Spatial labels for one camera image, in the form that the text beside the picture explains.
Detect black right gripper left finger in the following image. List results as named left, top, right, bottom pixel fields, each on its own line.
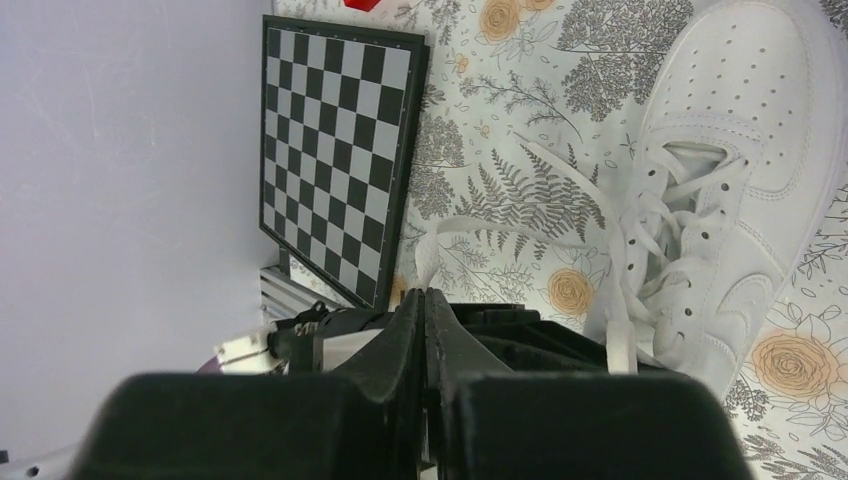
left=70, top=290, right=425, bottom=480

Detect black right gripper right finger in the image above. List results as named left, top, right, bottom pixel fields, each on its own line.
left=423, top=289, right=752, bottom=479

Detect white sneaker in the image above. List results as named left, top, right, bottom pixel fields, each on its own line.
left=413, top=0, right=848, bottom=399

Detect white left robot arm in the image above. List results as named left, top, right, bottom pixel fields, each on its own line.
left=1, top=304, right=540, bottom=479

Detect floral patterned table mat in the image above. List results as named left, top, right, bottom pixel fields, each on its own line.
left=277, top=1, right=847, bottom=479

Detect black white chessboard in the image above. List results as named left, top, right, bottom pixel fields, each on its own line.
left=259, top=15, right=430, bottom=309

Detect red white grid toy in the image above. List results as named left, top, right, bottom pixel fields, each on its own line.
left=343, top=0, right=381, bottom=12

